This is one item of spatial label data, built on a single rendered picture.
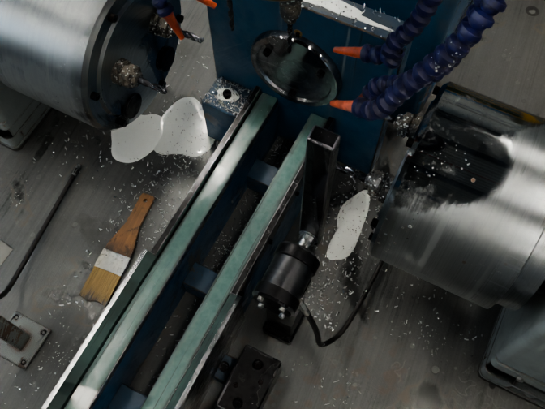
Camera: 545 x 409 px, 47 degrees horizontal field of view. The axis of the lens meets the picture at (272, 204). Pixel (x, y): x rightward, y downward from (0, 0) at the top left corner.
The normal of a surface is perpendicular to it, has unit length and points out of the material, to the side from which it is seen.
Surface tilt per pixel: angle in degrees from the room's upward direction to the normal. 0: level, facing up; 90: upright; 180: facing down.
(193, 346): 0
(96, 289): 2
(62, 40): 39
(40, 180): 0
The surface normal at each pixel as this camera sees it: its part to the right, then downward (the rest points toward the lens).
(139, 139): 0.00, -0.43
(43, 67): -0.41, 0.51
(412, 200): -0.34, 0.29
